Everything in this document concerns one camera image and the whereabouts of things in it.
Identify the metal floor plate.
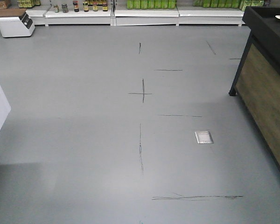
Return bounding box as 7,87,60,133
195,131,214,144

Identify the white store shelf unit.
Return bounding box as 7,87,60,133
26,0,244,27

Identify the black wooden display stand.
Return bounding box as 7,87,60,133
229,6,280,171

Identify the white box appliance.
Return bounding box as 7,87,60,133
0,8,35,38

